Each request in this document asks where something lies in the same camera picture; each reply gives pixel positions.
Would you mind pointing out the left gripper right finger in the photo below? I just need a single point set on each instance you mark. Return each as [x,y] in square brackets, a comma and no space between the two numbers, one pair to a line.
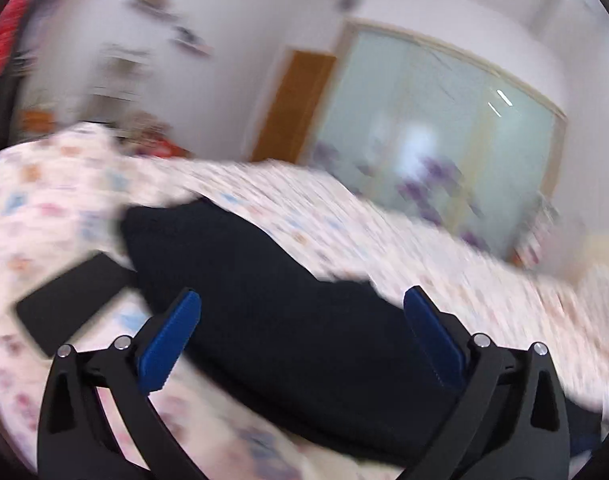
[510,419]

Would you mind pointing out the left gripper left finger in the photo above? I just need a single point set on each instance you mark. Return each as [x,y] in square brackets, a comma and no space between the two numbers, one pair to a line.
[97,420]

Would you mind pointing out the black pants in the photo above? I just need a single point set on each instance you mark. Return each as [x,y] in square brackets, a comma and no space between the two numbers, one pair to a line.
[331,361]

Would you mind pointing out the black smartphone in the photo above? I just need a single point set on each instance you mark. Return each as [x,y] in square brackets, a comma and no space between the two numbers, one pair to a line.
[57,310]

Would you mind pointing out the clear tube of plush toys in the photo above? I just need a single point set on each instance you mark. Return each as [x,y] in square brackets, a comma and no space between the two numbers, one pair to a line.
[534,233]

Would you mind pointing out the glass sliding wardrobe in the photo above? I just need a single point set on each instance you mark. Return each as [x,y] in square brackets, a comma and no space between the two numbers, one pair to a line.
[421,129]

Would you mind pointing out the pink clutter pile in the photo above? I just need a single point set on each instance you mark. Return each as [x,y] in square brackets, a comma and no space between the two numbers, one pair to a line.
[144,134]

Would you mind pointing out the wooden door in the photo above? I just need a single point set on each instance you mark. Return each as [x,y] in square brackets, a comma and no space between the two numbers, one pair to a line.
[288,121]

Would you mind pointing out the white shelf rack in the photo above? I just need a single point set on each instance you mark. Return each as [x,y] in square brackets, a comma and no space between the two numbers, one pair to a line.
[117,79]

